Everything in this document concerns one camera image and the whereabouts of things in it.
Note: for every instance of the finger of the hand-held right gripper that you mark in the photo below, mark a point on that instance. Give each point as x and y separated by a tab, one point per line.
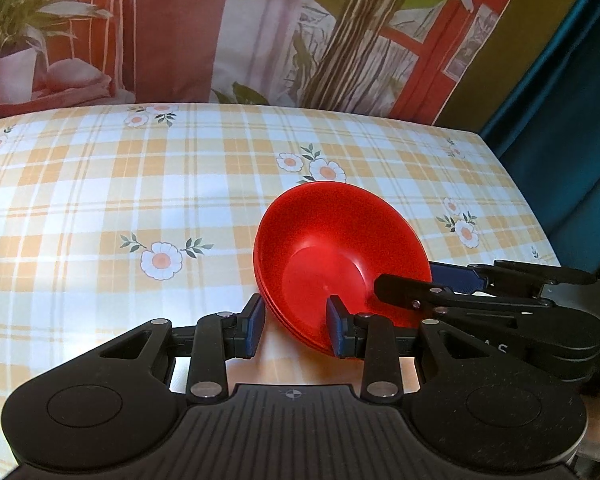
405	290
455	279

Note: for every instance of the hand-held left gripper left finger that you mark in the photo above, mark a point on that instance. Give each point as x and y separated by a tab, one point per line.
255	327

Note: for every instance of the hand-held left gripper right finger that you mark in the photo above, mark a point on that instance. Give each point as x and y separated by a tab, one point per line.
336	327

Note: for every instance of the red plastic bowl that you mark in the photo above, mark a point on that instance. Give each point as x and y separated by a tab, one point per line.
340	230
280	319
292	337

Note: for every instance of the teal curtain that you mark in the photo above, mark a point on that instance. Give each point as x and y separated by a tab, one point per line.
570	135

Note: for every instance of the checked floral tablecloth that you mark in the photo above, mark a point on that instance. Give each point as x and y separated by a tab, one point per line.
130	185

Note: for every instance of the printed plant backdrop cloth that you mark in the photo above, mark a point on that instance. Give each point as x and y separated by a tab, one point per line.
260	25

